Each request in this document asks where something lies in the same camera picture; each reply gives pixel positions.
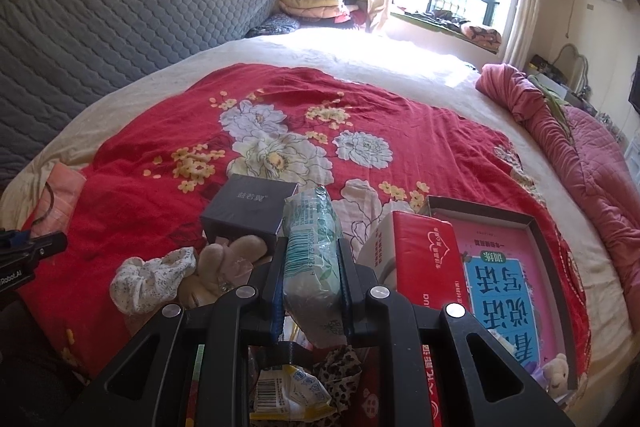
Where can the small white plush toy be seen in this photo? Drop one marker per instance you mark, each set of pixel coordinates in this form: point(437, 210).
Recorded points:
point(556, 373)

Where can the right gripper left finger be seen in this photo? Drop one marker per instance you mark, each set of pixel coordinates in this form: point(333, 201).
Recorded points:
point(148, 383)

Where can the grey quilted headboard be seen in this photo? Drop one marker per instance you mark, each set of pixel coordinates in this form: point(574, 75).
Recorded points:
point(60, 56)

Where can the green white tissue pack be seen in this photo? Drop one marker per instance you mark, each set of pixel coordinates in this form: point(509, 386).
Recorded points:
point(311, 274)

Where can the dark patterned pillow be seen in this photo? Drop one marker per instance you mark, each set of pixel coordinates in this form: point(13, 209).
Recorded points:
point(276, 24)

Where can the stack of folded blankets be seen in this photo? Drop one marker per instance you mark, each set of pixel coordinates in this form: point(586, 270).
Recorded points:
point(327, 13)

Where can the pink book box tray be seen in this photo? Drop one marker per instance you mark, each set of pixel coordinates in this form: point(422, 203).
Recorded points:
point(514, 286)

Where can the leopard print scrunchie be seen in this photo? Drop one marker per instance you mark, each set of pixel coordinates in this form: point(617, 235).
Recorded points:
point(339, 373)

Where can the clothes on window sill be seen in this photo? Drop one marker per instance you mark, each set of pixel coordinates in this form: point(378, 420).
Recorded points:
point(483, 36)

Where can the beige plush bear with tiara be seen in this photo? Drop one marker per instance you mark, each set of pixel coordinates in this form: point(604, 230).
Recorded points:
point(222, 267)

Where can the yellow snack packet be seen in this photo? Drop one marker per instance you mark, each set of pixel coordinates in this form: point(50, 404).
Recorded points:
point(290, 394)

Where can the cream bed sheet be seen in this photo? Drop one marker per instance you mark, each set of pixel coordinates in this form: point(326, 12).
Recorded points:
point(412, 72)

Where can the white floral cloth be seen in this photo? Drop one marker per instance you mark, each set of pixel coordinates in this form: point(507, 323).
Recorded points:
point(141, 286)

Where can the red white tissue box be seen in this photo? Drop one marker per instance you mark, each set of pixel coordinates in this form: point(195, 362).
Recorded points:
point(419, 257)

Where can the pink rumpled quilt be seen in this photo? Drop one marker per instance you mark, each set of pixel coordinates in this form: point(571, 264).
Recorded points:
point(588, 162)

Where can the red floral quilt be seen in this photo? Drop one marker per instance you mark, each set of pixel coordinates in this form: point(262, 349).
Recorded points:
point(373, 150)

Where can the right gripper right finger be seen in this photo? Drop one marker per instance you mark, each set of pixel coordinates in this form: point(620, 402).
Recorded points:
point(437, 363)

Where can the black television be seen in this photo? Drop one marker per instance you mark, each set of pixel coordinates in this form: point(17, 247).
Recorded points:
point(634, 93)

